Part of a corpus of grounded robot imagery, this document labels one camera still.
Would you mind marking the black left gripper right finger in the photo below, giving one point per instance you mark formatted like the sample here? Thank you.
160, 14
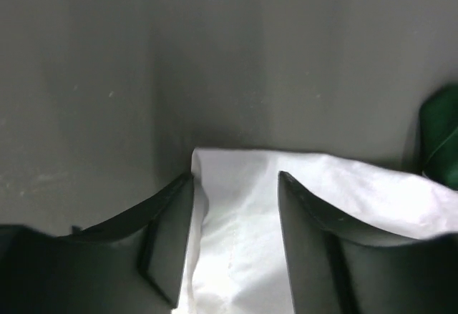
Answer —
339, 264

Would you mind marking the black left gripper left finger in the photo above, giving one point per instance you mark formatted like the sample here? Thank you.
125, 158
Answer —
130, 263

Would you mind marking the white and green t shirt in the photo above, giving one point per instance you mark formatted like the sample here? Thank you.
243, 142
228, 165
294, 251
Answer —
235, 259

